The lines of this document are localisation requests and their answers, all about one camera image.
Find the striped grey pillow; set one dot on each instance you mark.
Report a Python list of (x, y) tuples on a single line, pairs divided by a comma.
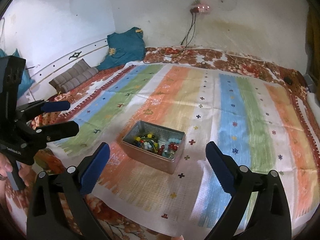
[(73, 77)]

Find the striped colourful cloth mat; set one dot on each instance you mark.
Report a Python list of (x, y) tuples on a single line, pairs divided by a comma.
[(187, 129)]

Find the white foam mattress edge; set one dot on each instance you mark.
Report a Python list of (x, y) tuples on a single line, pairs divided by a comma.
[(314, 104)]

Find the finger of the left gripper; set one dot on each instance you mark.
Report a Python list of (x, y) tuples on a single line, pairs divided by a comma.
[(37, 139), (36, 108)]

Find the teal garment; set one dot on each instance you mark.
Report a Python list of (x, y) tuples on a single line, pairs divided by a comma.
[(123, 48)]

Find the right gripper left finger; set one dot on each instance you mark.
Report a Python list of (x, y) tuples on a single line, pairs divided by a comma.
[(77, 182)]

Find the red floral bedsheet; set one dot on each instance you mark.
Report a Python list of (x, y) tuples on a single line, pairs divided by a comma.
[(212, 60)]

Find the grey metal tin box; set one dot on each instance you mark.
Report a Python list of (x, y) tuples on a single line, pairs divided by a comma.
[(153, 145)]

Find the left hand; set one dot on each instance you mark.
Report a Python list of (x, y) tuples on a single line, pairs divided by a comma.
[(6, 168)]

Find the wall socket with plugs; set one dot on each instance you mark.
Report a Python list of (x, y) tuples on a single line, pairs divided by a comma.
[(198, 7)]

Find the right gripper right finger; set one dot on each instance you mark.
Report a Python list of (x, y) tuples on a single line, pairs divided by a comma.
[(239, 182)]

